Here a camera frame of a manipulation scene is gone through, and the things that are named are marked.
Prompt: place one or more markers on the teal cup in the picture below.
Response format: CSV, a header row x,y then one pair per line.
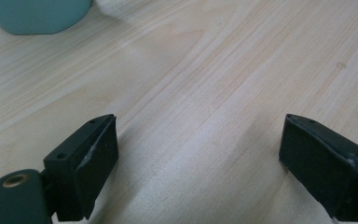
x,y
37,15

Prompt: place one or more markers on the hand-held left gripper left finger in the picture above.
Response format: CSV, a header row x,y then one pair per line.
x,y
80,171

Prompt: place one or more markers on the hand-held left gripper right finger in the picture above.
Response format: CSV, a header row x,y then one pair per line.
x,y
326,168

